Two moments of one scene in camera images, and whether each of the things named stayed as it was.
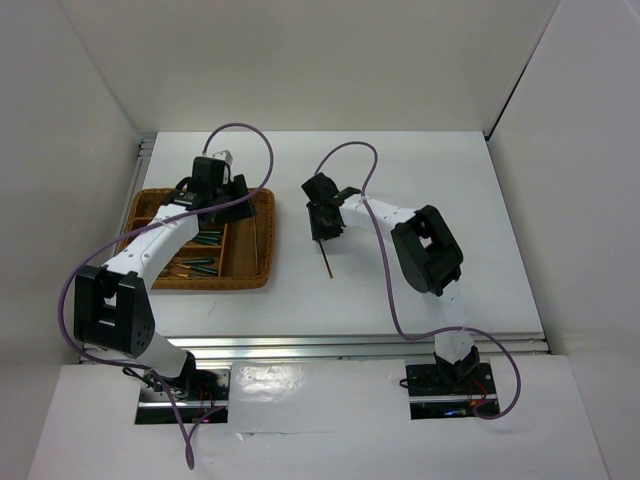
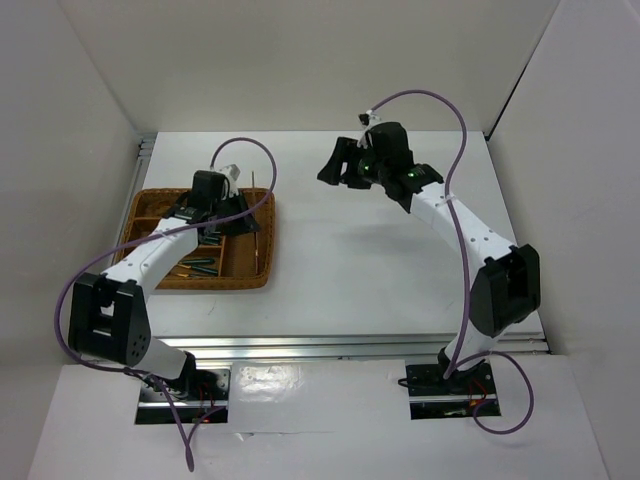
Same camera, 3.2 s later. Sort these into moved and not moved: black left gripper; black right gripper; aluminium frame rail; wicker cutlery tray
Moved: black right gripper; black left gripper
Not moved: wicker cutlery tray; aluminium frame rail
